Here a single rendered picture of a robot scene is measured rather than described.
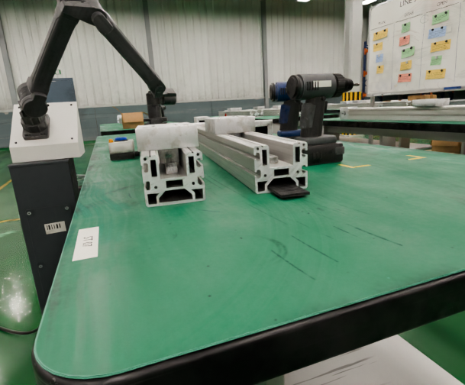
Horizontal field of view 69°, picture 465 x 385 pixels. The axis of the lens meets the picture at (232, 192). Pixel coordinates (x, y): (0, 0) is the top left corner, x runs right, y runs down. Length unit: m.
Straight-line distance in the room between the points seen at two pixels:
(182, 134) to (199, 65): 12.20
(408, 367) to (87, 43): 12.08
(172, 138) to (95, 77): 11.72
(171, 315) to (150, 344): 0.03
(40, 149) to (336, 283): 1.27
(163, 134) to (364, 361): 0.83
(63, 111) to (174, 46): 11.26
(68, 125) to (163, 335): 1.29
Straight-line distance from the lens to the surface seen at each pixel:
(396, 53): 4.34
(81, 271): 0.39
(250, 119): 0.92
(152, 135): 0.63
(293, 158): 0.62
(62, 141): 1.44
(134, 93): 12.33
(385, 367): 1.12
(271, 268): 0.34
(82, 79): 12.36
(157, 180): 0.57
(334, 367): 1.09
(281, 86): 1.09
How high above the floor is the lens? 0.93
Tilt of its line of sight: 14 degrees down
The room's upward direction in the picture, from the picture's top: 3 degrees counter-clockwise
